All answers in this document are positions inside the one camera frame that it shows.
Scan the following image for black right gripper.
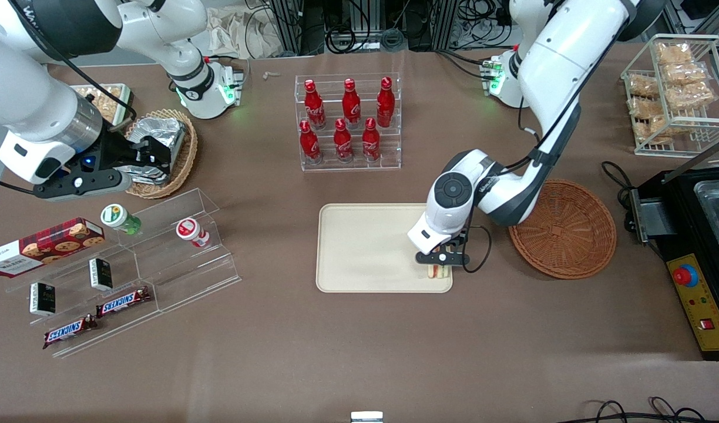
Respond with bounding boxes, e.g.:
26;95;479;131
96;126;173;177

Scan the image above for small black white box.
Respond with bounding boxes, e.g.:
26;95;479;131
29;282;56;317
89;257;113;291

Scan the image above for silver foil pack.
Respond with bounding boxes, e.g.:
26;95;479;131
114;164;173;186
127;116;187;162

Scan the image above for crumpled beige cloth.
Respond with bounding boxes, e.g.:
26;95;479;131
207;6;290;59

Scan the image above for round brown wicker basket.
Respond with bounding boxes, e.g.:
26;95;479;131
508;179;617;280

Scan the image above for clear acrylic stepped shelf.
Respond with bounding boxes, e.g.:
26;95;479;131
1;188;243;359

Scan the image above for red cola bottle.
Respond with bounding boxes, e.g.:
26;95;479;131
304;79;327;130
299;120;322;165
342;78;362;129
376;76;395;129
362;117;381;162
334;118;354;163

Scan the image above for black appliance with grey bracket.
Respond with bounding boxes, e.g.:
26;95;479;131
629;132;719;265

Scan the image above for black appliance power cable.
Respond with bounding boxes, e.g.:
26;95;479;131
600;160;637;231

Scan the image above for black floor cables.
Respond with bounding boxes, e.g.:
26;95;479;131
565;397;719;423

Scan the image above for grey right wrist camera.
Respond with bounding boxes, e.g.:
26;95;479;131
33;169;132;202

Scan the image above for tub of brown snacks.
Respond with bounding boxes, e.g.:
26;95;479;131
69;83;135;127

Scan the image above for red capped small bottle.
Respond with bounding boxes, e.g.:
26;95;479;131
176;217;210;249

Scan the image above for clear bagged snack pack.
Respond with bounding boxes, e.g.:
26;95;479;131
662;62;708;85
629;97;663;118
665;82;716;110
634;115;687;145
655;42;694;65
627;75;660;98

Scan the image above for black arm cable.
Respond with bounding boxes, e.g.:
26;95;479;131
461;88;589;274
0;0;138;196

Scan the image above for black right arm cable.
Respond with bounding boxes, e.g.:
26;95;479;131
0;0;138;196

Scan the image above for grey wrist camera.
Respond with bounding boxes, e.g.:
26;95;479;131
416;250;471;267
33;169;132;202

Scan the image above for green capped small bottle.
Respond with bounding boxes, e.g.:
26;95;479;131
100;203;142;236

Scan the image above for beige plastic tray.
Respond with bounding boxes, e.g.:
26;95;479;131
316;203;453;294

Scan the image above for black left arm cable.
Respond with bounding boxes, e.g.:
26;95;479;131
461;88;589;274

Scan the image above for black left base cables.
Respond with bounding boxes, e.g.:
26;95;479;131
435;49;490;80

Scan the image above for red tartan cookie box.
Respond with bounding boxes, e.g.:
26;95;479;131
0;217;106;278

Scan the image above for aluminium frame with cables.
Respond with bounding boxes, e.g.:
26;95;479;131
239;0;516;56

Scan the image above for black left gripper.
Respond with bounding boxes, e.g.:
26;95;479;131
441;230;470;278

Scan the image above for Snickers chocolate bar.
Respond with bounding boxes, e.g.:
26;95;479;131
95;286;152;318
42;314;99;350

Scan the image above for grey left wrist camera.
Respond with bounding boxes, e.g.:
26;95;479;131
416;250;471;267

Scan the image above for clear acrylic bottle rack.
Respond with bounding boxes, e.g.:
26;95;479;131
294;72;402;172

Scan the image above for yellow black control box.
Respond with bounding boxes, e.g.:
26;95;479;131
653;251;719;361

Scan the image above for oval light wicker basket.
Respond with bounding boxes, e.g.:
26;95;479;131
125;108;199;200

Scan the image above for white wire basket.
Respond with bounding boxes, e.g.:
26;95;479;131
621;33;719;157

